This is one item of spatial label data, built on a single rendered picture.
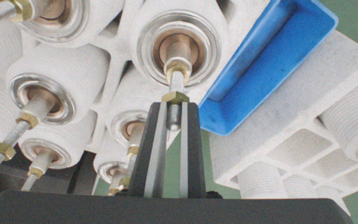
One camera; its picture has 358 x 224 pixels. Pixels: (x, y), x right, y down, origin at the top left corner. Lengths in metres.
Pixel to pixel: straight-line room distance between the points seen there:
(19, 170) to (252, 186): 0.58
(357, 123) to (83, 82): 0.37
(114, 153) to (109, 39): 0.17
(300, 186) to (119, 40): 0.49
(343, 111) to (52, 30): 0.39
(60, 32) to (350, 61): 0.37
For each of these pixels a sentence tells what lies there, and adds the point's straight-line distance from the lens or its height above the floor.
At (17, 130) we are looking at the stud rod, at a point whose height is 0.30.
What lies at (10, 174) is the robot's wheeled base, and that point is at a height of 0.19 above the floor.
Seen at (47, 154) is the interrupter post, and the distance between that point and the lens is 0.35.
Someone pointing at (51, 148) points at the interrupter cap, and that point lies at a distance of 0.33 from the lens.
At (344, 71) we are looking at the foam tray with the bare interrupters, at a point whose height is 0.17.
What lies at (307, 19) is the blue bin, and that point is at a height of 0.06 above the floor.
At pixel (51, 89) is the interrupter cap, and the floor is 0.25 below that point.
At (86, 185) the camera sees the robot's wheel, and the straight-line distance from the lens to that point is 0.62.
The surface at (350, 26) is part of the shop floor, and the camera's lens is 0.56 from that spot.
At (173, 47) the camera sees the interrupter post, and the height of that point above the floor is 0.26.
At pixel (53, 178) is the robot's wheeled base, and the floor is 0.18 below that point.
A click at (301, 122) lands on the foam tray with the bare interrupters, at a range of 0.39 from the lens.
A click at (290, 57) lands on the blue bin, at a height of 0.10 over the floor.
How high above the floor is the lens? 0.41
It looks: 48 degrees down
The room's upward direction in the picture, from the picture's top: 177 degrees counter-clockwise
